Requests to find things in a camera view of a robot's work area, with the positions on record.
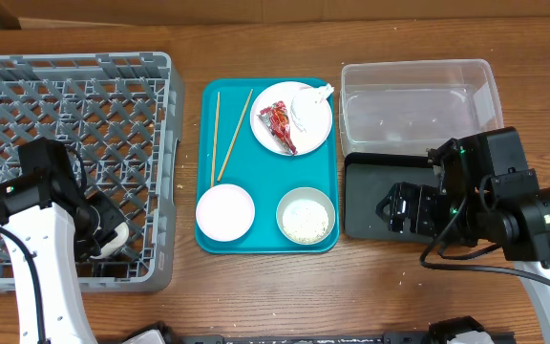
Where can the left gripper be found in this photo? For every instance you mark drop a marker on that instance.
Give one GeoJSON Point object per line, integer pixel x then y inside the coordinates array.
{"type": "Point", "coordinates": [87, 249]}

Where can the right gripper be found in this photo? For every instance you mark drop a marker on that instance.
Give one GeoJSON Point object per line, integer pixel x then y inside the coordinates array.
{"type": "Point", "coordinates": [409, 208]}

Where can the white paper cup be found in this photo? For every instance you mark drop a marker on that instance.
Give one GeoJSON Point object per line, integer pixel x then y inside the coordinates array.
{"type": "Point", "coordinates": [122, 235]}

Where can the white napkin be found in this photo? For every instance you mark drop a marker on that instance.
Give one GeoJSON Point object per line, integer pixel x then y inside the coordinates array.
{"type": "Point", "coordinates": [305, 105]}

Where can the red snack wrapper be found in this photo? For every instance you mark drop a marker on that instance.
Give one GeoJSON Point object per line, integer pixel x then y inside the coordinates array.
{"type": "Point", "coordinates": [276, 120]}

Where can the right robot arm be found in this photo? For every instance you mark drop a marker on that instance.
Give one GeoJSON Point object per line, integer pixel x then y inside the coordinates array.
{"type": "Point", "coordinates": [486, 214]}

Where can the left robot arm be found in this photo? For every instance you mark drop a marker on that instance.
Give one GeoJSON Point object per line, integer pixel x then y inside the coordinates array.
{"type": "Point", "coordinates": [49, 225]}

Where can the grey dishwasher rack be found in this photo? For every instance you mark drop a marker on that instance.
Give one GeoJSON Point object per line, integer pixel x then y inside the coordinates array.
{"type": "Point", "coordinates": [122, 112]}

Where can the black tray bin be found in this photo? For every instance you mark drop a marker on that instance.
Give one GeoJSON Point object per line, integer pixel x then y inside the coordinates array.
{"type": "Point", "coordinates": [368, 179]}

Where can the clear plastic bin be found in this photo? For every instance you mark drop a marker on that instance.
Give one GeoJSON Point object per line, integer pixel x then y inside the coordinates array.
{"type": "Point", "coordinates": [407, 107]}

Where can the grey bowl of rice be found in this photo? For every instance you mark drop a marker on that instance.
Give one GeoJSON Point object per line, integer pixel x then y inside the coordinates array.
{"type": "Point", "coordinates": [306, 216]}

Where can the small pink bowl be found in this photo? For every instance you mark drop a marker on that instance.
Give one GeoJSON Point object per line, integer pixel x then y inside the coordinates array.
{"type": "Point", "coordinates": [225, 212]}

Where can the white round plate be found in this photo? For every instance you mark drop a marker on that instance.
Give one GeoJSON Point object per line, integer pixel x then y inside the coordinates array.
{"type": "Point", "coordinates": [305, 142]}

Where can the teal plastic tray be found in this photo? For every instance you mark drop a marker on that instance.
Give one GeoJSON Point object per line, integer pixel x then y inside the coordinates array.
{"type": "Point", "coordinates": [265, 175]}

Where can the left wooden chopstick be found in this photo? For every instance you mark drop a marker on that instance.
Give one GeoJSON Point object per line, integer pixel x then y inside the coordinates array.
{"type": "Point", "coordinates": [215, 140]}

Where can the wooden chopstick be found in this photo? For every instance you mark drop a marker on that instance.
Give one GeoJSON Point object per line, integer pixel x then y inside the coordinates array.
{"type": "Point", "coordinates": [236, 133]}
{"type": "Point", "coordinates": [215, 140]}

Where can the right wooden chopstick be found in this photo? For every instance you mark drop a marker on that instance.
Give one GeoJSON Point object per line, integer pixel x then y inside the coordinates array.
{"type": "Point", "coordinates": [236, 133]}

